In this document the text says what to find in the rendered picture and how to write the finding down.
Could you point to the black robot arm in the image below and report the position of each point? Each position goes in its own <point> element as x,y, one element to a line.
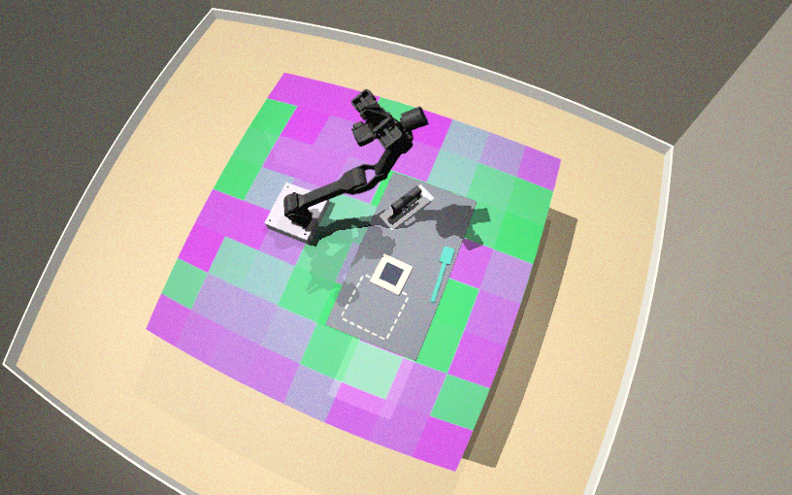
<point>354,181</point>

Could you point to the peach tile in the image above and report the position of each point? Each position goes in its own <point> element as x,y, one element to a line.
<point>391,274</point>

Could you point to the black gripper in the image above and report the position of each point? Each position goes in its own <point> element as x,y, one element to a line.
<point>379,120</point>

